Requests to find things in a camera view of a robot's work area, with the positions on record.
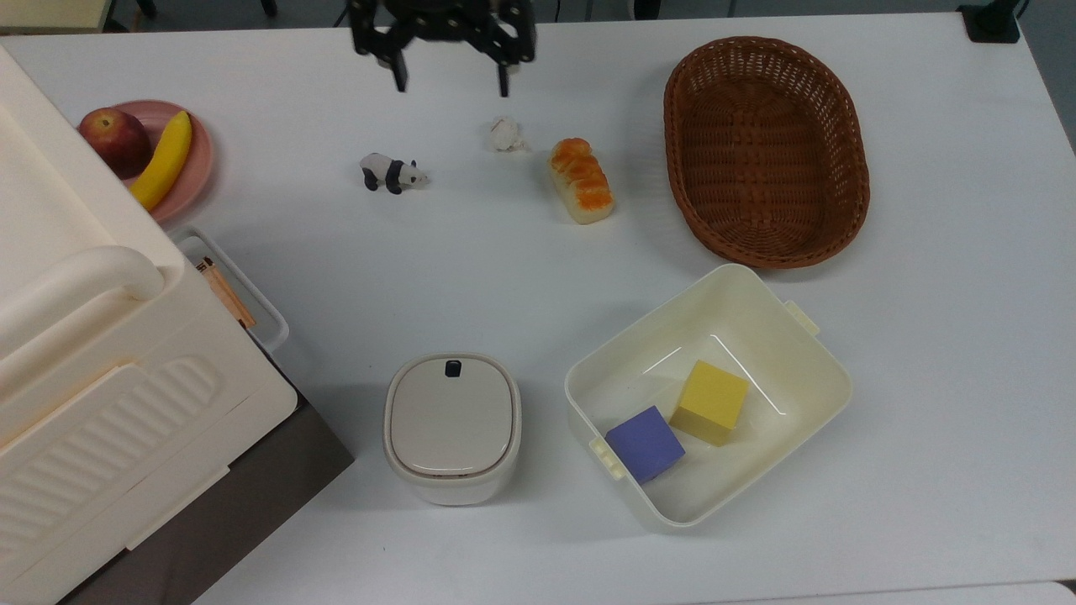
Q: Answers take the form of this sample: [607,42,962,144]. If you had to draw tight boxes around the red apple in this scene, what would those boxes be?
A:
[78,108,154,180]

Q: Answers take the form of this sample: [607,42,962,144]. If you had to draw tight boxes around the small white shell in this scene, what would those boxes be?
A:
[489,116,526,154]

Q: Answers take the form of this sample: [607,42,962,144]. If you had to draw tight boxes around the black table clamp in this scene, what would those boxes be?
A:
[958,0,1028,44]

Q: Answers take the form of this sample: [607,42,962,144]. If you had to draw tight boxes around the cream lidded trash bin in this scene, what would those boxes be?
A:
[383,352,523,507]

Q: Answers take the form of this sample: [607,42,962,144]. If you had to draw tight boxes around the toy panda figure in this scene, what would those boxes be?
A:
[360,152,430,196]

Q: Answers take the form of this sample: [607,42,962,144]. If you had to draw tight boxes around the orange brown stick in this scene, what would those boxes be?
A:
[196,257,257,329]

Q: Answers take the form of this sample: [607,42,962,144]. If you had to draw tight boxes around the large cream storage box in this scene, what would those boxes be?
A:
[0,46,299,605]

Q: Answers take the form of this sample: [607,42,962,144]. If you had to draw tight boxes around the brown wicker basket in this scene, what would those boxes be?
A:
[663,36,871,270]

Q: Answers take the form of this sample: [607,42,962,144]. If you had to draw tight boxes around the white plastic open bin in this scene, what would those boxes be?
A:
[564,263,853,533]

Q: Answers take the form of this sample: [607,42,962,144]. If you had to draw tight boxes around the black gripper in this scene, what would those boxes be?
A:
[351,0,537,97]

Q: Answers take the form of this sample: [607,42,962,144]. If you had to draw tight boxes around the white drawer handle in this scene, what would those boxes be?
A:
[168,224,291,354]

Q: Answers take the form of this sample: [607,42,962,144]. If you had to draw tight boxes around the yellow cube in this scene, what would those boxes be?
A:
[669,360,750,447]

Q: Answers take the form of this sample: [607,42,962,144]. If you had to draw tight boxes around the purple cube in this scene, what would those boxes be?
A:
[605,406,686,485]

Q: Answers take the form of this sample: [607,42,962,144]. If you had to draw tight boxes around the orange glazed bread loaf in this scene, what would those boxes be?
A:
[548,137,615,225]

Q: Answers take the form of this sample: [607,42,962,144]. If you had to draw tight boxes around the pink plate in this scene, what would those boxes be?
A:
[78,100,214,224]

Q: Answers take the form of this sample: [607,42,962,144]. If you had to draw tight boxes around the yellow banana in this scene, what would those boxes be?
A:
[129,111,193,212]

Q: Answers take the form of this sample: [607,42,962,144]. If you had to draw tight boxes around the dark brown drawer cabinet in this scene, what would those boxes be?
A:
[59,332,356,605]

